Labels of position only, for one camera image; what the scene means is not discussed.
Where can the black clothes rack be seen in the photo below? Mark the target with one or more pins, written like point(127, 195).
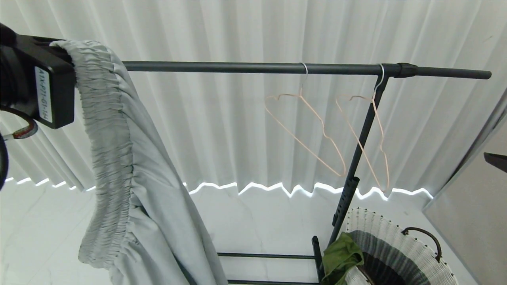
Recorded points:
point(237, 67)

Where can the pink clothes hanger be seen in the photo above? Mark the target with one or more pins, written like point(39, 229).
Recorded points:
point(300, 94)
point(373, 99)

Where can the green garment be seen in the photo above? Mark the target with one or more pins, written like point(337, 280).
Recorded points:
point(340, 257)

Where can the white laundry basket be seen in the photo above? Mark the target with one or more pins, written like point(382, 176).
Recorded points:
point(416, 257)

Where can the pale grey shorts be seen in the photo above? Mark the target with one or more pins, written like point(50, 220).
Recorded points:
point(158, 206)

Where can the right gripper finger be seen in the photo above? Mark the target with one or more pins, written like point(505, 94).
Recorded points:
point(500, 161)

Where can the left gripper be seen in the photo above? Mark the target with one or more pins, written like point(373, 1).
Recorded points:
point(23, 79)

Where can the white curtain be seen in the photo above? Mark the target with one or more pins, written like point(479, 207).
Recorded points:
point(237, 130)

